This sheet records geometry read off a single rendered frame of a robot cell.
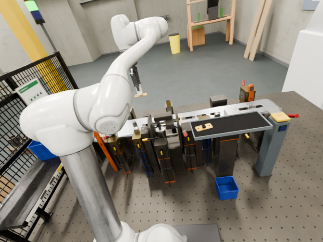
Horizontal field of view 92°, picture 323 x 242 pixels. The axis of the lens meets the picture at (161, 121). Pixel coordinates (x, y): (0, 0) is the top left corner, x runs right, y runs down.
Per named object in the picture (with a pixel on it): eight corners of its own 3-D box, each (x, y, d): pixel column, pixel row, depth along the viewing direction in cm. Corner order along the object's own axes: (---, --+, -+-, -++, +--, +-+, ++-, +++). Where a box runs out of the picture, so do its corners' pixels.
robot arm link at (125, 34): (116, 51, 84) (140, 46, 83) (105, 18, 75) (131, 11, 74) (119, 47, 92) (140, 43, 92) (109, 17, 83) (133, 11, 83)
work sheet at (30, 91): (59, 111, 135) (36, 77, 117) (44, 127, 117) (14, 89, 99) (57, 111, 135) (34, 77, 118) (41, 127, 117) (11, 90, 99)
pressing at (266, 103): (266, 97, 123) (266, 95, 122) (285, 112, 104) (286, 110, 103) (100, 125, 134) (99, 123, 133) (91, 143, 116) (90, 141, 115)
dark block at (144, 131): (160, 166, 122) (148, 125, 98) (161, 174, 117) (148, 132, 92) (154, 167, 123) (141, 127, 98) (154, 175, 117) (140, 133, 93)
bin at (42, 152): (77, 128, 128) (68, 115, 121) (64, 155, 104) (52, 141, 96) (57, 133, 128) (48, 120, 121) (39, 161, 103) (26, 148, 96)
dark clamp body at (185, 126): (194, 160, 122) (191, 121, 100) (197, 172, 113) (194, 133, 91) (185, 161, 123) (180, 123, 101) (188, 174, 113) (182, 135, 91)
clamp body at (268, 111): (265, 146, 121) (276, 106, 100) (274, 158, 111) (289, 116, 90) (255, 147, 121) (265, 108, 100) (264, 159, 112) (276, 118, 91)
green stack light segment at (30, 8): (40, 9, 130) (35, 0, 127) (35, 9, 125) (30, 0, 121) (32, 11, 131) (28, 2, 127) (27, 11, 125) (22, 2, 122)
